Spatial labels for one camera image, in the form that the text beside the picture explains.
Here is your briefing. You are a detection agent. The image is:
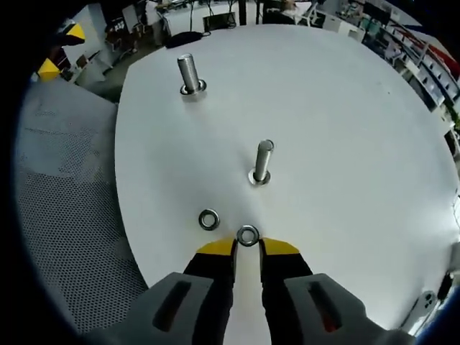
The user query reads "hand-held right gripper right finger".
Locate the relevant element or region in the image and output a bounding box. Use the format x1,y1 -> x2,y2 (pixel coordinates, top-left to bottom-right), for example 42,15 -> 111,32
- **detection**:
259,237 -> 396,345

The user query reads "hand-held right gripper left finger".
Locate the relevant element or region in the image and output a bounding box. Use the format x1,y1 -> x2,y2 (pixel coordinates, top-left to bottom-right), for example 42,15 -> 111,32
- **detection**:
118,237 -> 238,345

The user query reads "large threaded steel stud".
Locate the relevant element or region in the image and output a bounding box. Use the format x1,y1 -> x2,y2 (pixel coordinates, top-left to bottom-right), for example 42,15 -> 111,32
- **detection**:
177,52 -> 208,97

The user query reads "small threaded steel stud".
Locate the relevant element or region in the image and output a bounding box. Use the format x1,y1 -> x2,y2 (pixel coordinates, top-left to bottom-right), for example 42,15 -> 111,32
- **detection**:
247,139 -> 275,188

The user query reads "large silver washer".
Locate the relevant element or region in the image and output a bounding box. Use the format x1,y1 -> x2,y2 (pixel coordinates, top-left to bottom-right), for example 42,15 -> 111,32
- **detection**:
180,80 -> 208,96

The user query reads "black oval object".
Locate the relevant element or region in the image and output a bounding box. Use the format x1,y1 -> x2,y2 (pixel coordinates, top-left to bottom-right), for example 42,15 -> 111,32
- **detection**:
165,31 -> 204,48

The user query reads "grey mesh office chair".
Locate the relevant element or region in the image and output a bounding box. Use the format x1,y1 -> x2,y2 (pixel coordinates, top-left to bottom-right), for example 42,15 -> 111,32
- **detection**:
16,84 -> 149,337

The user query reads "white VR controller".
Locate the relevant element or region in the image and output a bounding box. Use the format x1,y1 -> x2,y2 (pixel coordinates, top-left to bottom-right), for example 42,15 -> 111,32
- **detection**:
409,290 -> 438,331

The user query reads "shelf with white bins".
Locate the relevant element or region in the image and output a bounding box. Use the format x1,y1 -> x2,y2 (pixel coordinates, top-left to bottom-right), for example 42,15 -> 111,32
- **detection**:
373,14 -> 460,109

